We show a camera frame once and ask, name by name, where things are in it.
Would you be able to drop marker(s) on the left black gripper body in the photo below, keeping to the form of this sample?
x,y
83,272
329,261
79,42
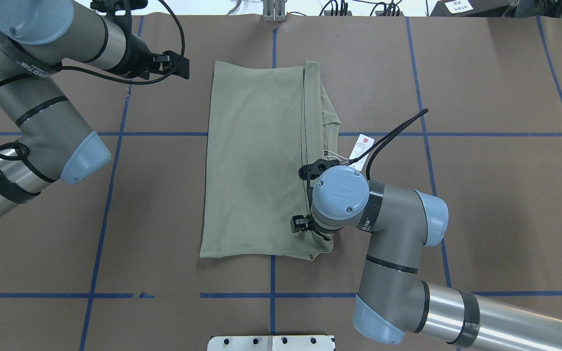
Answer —
x,y
138,59

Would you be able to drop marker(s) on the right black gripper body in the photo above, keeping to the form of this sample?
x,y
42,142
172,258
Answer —
x,y
301,223

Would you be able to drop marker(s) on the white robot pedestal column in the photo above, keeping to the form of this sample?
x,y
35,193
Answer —
x,y
272,343

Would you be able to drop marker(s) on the black box with label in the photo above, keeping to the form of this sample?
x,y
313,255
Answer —
x,y
475,8

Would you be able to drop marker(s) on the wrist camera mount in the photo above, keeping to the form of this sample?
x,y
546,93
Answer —
x,y
310,172
113,6

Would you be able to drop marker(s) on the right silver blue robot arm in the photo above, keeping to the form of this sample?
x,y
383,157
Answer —
x,y
391,300

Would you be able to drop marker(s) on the brown paper table cover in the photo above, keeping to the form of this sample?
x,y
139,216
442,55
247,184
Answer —
x,y
113,263

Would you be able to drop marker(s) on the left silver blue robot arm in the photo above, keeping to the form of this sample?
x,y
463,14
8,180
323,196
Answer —
x,y
40,38

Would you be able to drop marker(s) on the aluminium frame post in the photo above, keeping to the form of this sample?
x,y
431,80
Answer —
x,y
274,11

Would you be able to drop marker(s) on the white paper hang tag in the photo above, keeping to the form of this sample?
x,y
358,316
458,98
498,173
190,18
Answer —
x,y
353,146

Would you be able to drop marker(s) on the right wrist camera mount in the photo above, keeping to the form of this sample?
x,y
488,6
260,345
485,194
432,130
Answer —
x,y
310,172

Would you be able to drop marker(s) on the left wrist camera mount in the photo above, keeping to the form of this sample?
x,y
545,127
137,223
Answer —
x,y
113,6

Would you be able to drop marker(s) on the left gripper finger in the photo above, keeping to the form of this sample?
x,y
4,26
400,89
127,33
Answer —
x,y
169,58
182,70

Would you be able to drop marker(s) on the olive green long-sleeve shirt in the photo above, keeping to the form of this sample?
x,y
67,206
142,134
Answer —
x,y
264,124

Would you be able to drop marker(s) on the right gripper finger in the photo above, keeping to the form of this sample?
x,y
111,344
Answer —
x,y
299,227
300,220

